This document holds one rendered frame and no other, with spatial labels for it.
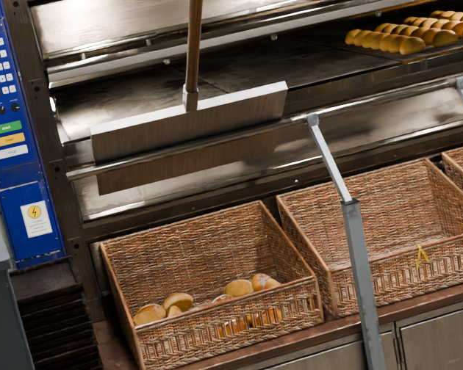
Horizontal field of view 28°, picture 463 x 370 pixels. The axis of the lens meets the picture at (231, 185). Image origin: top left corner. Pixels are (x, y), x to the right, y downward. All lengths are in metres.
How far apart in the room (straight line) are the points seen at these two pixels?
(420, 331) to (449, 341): 0.10
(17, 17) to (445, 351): 1.63
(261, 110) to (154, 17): 0.52
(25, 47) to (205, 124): 0.65
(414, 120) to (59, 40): 1.22
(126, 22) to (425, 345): 1.33
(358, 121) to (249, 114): 0.65
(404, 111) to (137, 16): 0.97
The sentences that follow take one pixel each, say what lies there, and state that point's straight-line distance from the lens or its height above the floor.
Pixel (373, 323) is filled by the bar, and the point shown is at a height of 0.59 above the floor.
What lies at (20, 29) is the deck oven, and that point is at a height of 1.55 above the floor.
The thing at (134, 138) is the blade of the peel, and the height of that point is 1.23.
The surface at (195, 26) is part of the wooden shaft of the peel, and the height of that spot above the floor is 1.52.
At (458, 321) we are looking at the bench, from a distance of 2.85.
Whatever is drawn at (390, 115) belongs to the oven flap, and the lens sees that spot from 3.19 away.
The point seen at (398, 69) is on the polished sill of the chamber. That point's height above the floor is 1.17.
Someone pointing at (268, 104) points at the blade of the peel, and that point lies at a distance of 2.58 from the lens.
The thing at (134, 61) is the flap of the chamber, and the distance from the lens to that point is 2.77.
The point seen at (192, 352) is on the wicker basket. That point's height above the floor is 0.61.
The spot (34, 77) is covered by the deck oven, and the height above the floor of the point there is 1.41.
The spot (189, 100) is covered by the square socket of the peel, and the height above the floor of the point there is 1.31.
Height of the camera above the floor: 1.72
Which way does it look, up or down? 15 degrees down
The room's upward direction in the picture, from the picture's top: 11 degrees counter-clockwise
